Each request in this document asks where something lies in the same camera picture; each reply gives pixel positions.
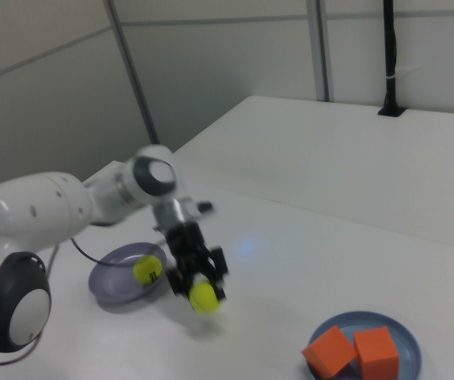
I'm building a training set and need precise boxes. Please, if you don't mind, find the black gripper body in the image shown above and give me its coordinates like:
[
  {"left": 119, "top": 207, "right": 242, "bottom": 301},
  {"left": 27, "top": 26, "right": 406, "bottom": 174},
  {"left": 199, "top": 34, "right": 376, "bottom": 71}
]
[{"left": 165, "top": 222, "right": 209, "bottom": 263}]

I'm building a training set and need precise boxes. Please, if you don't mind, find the yellow tennis ball black print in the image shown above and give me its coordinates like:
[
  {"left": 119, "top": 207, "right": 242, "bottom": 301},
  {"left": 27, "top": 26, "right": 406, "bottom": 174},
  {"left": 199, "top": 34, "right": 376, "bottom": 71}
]
[{"left": 133, "top": 255, "right": 161, "bottom": 287}]

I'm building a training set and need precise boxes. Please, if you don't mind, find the orange foam cube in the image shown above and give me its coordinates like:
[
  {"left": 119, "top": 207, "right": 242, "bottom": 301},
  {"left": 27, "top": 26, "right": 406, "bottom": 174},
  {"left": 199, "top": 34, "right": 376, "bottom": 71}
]
[
  {"left": 301, "top": 325, "right": 358, "bottom": 377},
  {"left": 353, "top": 326, "right": 401, "bottom": 380}
]

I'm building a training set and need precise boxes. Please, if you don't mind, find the purple plate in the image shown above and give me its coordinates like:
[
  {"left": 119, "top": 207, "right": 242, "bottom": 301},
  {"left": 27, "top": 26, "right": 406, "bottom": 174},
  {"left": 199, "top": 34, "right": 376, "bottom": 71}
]
[{"left": 88, "top": 242, "right": 168, "bottom": 305}]

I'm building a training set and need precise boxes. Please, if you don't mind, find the blue plate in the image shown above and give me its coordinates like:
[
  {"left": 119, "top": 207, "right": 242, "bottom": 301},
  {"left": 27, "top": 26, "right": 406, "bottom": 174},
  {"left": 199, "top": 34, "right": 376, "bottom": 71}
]
[{"left": 305, "top": 310, "right": 423, "bottom": 380}]

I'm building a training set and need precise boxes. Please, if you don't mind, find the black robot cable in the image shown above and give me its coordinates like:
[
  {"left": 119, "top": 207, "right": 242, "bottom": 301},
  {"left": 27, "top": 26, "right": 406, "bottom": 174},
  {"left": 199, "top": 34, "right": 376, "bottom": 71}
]
[{"left": 0, "top": 236, "right": 172, "bottom": 367}]

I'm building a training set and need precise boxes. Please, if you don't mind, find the grey partition post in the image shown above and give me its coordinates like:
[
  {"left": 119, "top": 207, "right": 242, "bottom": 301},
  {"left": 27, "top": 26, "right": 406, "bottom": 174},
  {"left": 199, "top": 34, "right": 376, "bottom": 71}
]
[
  {"left": 305, "top": 0, "right": 335, "bottom": 103},
  {"left": 102, "top": 0, "right": 165, "bottom": 159}
]

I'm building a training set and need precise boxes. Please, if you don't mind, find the white cable tie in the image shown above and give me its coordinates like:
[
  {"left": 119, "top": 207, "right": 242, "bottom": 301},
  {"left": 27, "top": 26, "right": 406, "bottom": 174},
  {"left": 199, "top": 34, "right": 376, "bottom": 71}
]
[{"left": 384, "top": 64, "right": 425, "bottom": 82}]

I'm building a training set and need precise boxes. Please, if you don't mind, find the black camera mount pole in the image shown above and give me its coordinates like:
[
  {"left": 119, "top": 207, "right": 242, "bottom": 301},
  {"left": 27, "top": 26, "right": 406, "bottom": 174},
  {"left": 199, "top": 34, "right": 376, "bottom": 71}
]
[{"left": 376, "top": 0, "right": 407, "bottom": 118}]

